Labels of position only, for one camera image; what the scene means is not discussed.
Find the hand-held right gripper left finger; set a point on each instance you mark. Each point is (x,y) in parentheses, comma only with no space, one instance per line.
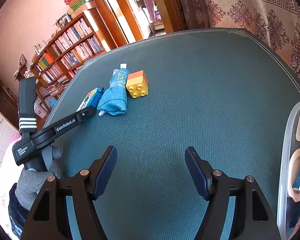
(105,172)

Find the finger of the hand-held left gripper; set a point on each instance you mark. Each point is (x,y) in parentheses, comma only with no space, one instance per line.
(86,113)

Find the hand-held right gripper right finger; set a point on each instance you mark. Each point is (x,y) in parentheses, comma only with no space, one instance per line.
(197,172)

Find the blue picture biscuit packet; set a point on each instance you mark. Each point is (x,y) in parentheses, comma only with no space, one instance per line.
(92,98)

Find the clear plastic container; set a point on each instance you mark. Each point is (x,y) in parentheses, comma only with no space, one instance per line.
(283,167)

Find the person's left forearm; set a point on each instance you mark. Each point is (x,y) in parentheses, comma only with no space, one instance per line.
(16,212)

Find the person's left hand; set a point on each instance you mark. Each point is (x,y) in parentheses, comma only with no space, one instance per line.
(30,185)

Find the pale storage box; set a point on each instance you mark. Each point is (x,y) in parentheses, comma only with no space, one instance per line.
(41,108)

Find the dark wooden cabinet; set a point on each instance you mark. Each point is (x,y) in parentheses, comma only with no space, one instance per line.
(2,102)

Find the small wooden shelf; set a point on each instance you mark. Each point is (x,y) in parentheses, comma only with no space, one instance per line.
(21,71)

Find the blue cloth pouch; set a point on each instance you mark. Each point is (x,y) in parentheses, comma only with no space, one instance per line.
(113,97)

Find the orange yellow toy brick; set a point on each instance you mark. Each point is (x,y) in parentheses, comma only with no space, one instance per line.
(137,85)

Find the rows of books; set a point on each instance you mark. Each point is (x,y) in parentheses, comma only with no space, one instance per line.
(75,47)

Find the green table mat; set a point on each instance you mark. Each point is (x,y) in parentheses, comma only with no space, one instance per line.
(202,92)

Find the framed photo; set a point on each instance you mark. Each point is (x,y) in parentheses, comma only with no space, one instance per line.
(64,21)

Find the large wooden bookshelf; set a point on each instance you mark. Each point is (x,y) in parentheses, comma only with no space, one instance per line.
(90,22)

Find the stack of cardboard boxes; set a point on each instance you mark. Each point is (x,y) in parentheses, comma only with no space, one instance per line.
(80,1)

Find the hanging purple pants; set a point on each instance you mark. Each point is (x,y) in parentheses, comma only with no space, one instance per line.
(148,7)

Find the wooden door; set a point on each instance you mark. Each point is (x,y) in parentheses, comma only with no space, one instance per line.
(170,10)

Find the dark patterned curtain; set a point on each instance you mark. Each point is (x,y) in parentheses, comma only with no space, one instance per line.
(192,10)

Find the light patterned curtain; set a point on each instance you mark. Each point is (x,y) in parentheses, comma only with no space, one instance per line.
(265,22)

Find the wooden door frame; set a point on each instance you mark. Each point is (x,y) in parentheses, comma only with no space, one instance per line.
(115,12)

